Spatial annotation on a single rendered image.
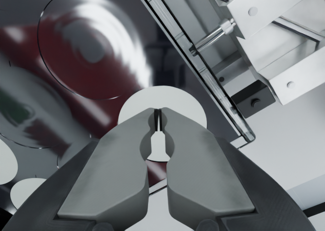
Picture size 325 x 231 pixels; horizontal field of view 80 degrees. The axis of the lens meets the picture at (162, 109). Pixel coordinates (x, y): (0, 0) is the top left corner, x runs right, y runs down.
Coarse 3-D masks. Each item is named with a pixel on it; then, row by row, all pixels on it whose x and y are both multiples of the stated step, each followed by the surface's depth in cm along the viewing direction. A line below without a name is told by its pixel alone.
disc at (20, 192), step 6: (24, 180) 27; (30, 180) 27; (36, 180) 27; (42, 180) 27; (18, 186) 27; (24, 186) 27; (30, 186) 27; (36, 186) 27; (12, 192) 28; (18, 192) 28; (24, 192) 28; (30, 192) 28; (12, 198) 28; (18, 198) 28; (24, 198) 28; (18, 204) 29
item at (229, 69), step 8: (232, 56) 25; (240, 56) 24; (224, 64) 25; (232, 64) 24; (240, 64) 24; (216, 72) 25; (224, 72) 24; (232, 72) 24; (240, 72) 24; (200, 80) 26; (224, 80) 25
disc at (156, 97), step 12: (132, 96) 21; (144, 96) 21; (156, 96) 21; (168, 96) 20; (180, 96) 20; (192, 96) 20; (132, 108) 21; (144, 108) 21; (156, 108) 21; (180, 108) 21; (192, 108) 21; (120, 120) 22; (204, 120) 22; (156, 132) 23; (156, 144) 23; (156, 156) 24; (168, 156) 24
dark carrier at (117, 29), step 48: (0, 0) 17; (48, 0) 17; (96, 0) 17; (0, 48) 19; (48, 48) 19; (96, 48) 19; (144, 48) 18; (0, 96) 21; (48, 96) 21; (96, 96) 21; (48, 144) 24; (0, 192) 28
